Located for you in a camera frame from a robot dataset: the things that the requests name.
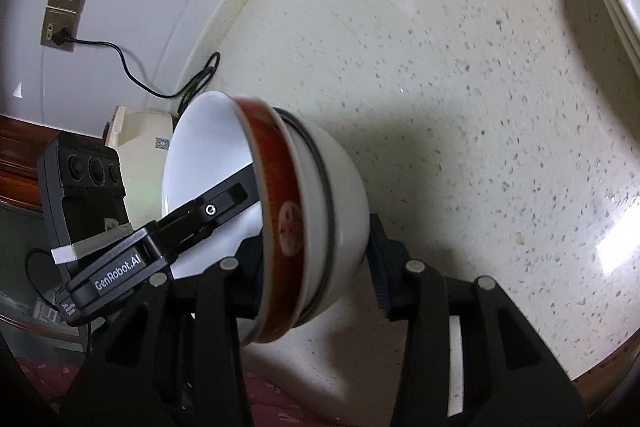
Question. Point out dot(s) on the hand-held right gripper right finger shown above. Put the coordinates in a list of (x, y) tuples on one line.
[(382, 257)]

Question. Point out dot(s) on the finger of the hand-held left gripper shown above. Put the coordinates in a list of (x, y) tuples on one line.
[(220, 204)]

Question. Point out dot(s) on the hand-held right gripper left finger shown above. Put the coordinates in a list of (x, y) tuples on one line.
[(220, 302)]

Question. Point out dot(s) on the red bowl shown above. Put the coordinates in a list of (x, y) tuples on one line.
[(210, 147)]

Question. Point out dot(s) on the dark-rimmed white bowl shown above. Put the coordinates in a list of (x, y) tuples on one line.
[(345, 207)]

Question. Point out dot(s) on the glass top table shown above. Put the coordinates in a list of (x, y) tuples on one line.
[(20, 232)]

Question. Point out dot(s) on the cream appliance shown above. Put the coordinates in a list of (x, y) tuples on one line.
[(145, 127)]

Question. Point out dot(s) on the dark red patterned cloth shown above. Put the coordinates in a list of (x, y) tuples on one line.
[(40, 382)]

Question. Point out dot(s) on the brown wooden cabinet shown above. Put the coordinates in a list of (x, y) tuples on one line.
[(17, 147)]

